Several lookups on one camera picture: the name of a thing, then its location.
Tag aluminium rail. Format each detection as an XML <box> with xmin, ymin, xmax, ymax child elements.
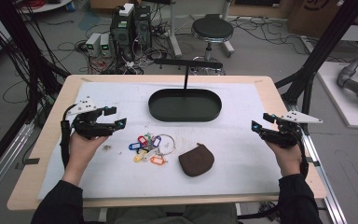
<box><xmin>286</xmin><ymin>102</ymin><xmax>349</xmax><ymax>224</ymax></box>
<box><xmin>0</xmin><ymin>120</ymin><xmax>35</xmax><ymax>207</ymax></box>

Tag white platform board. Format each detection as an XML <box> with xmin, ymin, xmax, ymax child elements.
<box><xmin>316</xmin><ymin>61</ymin><xmax>358</xmax><ymax>130</ymax></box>

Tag black round stool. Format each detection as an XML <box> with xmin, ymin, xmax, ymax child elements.
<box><xmin>190</xmin><ymin>13</ymin><xmax>235</xmax><ymax>76</ymax></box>

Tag white metal desk leg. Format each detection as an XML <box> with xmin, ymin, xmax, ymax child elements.
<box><xmin>167</xmin><ymin>0</ymin><xmax>183</xmax><ymax>59</ymax></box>
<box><xmin>222</xmin><ymin>0</ymin><xmax>236</xmax><ymax>58</ymax></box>

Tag black oval tray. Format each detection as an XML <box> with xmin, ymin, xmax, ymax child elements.
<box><xmin>147</xmin><ymin>58</ymin><xmax>224</xmax><ymax>123</ymax></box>

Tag black computer tower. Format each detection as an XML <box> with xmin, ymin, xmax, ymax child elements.
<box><xmin>133</xmin><ymin>5</ymin><xmax>153</xmax><ymax>49</ymax></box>
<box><xmin>109</xmin><ymin>11</ymin><xmax>135</xmax><ymax>62</ymax></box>

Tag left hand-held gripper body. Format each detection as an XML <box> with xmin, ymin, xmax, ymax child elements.
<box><xmin>66</xmin><ymin>96</ymin><xmax>114</xmax><ymax>140</ymax></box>

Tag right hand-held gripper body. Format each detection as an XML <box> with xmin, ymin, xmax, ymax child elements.
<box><xmin>260</xmin><ymin>110</ymin><xmax>324</xmax><ymax>148</ymax></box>

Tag hand-held gripper cable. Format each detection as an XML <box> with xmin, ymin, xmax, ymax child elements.
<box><xmin>294</xmin><ymin>124</ymin><xmax>310</xmax><ymax>180</ymax></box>
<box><xmin>60</xmin><ymin>105</ymin><xmax>76</xmax><ymax>169</ymax></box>

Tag white table mat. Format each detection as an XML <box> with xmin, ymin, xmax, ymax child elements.
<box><xmin>36</xmin><ymin>81</ymin><xmax>282</xmax><ymax>201</ymax></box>

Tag large cardboard box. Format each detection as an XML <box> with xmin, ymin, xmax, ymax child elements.
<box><xmin>286</xmin><ymin>0</ymin><xmax>358</xmax><ymax>39</ymax></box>

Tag person's left hand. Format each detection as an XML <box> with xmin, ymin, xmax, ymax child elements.
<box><xmin>68</xmin><ymin>132</ymin><xmax>110</xmax><ymax>172</ymax></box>

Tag key ring with coloured tags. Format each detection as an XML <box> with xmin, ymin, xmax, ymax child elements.
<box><xmin>128</xmin><ymin>133</ymin><xmax>177</xmax><ymax>166</ymax></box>

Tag brown board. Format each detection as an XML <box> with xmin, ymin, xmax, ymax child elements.
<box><xmin>89</xmin><ymin>0</ymin><xmax>142</xmax><ymax>10</ymax></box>

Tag right hand-held gripper cable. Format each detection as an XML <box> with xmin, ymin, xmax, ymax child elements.
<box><xmin>294</xmin><ymin>124</ymin><xmax>310</xmax><ymax>180</ymax></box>

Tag black floor cables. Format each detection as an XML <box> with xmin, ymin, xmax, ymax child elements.
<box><xmin>229</xmin><ymin>15</ymin><xmax>310</xmax><ymax>56</ymax></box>

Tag white round table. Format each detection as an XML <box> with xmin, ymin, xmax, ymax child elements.
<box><xmin>15</xmin><ymin>0</ymin><xmax>73</xmax><ymax>14</ymax></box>

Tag tangle of cables by computers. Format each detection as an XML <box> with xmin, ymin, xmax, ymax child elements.
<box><xmin>74</xmin><ymin>38</ymin><xmax>176</xmax><ymax>76</ymax></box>

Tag brown zip pouch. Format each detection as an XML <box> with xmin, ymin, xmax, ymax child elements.
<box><xmin>178</xmin><ymin>143</ymin><xmax>215</xmax><ymax>178</ymax></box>

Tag black metal frame post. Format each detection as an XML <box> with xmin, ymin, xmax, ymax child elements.
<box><xmin>0</xmin><ymin>0</ymin><xmax>71</xmax><ymax>185</ymax></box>
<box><xmin>274</xmin><ymin>0</ymin><xmax>358</xmax><ymax>116</ymax></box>

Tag person's right hand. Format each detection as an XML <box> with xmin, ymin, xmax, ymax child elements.
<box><xmin>265</xmin><ymin>139</ymin><xmax>304</xmax><ymax>179</ymax></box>

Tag left hand-held gripper cable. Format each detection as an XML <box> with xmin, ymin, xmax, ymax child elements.
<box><xmin>60</xmin><ymin>105</ymin><xmax>76</xmax><ymax>169</ymax></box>

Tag white box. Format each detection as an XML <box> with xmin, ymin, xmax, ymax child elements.
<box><xmin>118</xmin><ymin>3</ymin><xmax>135</xmax><ymax>18</ymax></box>

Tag grey power supply unit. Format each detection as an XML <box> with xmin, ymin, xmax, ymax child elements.
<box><xmin>99</xmin><ymin>33</ymin><xmax>113</xmax><ymax>57</ymax></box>
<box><xmin>85</xmin><ymin>32</ymin><xmax>103</xmax><ymax>54</ymax></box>

